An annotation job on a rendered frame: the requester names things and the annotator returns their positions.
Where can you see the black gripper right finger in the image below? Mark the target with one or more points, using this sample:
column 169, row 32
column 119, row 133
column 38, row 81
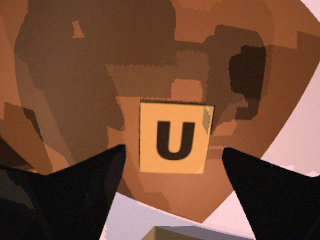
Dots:
column 279, row 204

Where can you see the orange letter tile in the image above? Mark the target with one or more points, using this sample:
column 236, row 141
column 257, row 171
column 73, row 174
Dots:
column 174, row 137

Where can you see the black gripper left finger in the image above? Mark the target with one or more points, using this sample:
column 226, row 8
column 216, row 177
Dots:
column 70, row 204

